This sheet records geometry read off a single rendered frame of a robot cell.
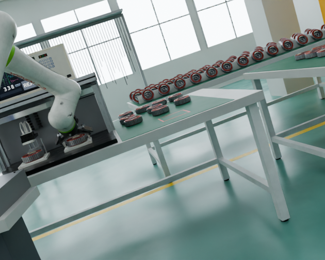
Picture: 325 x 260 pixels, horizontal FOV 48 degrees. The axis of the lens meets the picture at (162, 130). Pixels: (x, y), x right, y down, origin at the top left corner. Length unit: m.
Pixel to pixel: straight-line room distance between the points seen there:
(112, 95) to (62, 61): 6.31
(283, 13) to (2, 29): 4.57
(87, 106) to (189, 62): 6.61
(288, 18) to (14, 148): 4.24
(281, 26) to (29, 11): 5.37
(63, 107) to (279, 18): 4.23
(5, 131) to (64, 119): 0.73
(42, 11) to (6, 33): 7.23
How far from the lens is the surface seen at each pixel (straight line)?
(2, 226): 1.29
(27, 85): 2.14
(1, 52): 1.35
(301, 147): 2.67
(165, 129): 1.78
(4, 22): 1.38
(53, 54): 2.13
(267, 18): 5.39
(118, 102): 8.42
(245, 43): 9.23
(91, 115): 2.24
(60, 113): 1.63
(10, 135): 2.30
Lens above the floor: 1.05
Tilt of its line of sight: 10 degrees down
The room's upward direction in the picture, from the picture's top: 19 degrees counter-clockwise
